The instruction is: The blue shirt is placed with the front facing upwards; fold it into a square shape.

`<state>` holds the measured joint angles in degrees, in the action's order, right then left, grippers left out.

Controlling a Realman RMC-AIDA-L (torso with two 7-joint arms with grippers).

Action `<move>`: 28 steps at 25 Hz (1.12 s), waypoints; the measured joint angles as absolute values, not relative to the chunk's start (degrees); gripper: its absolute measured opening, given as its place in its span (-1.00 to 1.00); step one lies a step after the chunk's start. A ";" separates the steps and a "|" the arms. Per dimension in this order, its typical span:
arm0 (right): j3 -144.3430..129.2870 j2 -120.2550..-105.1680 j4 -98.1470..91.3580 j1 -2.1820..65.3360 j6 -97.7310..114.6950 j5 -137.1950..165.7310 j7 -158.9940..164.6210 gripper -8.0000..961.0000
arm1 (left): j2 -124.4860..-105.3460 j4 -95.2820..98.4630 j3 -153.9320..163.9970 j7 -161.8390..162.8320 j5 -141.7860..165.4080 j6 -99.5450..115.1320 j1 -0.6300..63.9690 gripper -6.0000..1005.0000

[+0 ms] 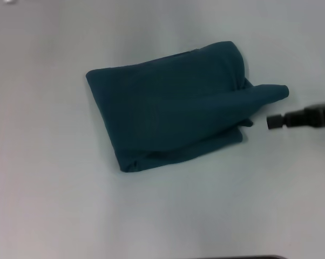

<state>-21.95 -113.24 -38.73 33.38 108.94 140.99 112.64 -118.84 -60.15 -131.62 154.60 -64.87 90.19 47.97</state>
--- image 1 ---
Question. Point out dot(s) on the teal t-shirt with beige print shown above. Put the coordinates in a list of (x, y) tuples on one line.
[(165, 108)]

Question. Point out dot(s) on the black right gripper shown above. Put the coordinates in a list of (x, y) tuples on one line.
[(321, 116)]

